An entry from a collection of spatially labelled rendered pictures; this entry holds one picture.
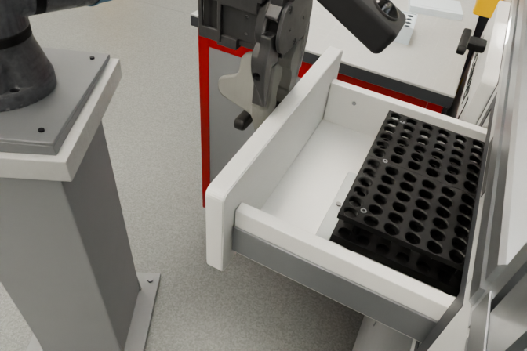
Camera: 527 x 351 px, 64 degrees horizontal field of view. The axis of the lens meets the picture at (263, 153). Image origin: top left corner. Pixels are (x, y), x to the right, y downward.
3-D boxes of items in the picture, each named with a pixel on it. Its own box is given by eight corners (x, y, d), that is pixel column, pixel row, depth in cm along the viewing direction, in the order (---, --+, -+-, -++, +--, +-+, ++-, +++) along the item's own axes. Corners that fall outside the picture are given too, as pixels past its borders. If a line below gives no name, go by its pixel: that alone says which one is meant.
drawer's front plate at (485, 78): (447, 148, 57) (481, 78, 50) (472, 58, 77) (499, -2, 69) (460, 153, 57) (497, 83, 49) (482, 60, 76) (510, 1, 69)
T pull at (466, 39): (454, 54, 60) (458, 45, 59) (461, 34, 65) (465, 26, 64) (481, 62, 59) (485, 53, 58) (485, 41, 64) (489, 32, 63)
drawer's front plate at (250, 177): (205, 266, 41) (204, 189, 33) (316, 113, 61) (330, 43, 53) (221, 274, 40) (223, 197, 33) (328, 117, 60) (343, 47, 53)
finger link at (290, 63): (251, 86, 50) (251, 17, 43) (296, 103, 49) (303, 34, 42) (238, 102, 49) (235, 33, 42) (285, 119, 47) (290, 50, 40)
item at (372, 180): (336, 217, 37) (338, 213, 36) (387, 113, 49) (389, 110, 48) (357, 226, 36) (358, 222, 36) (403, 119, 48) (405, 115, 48)
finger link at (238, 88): (223, 117, 46) (231, 36, 41) (270, 136, 45) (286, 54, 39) (207, 129, 44) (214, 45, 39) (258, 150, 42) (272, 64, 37)
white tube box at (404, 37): (352, 31, 94) (355, 15, 92) (360, 17, 100) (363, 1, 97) (408, 45, 91) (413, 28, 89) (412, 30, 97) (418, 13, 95)
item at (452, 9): (408, 12, 105) (410, 5, 104) (408, -2, 111) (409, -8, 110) (460, 21, 103) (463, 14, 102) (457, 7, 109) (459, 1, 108)
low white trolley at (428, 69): (198, 225, 146) (190, 13, 94) (276, 128, 188) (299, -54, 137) (359, 302, 129) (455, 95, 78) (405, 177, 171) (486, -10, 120)
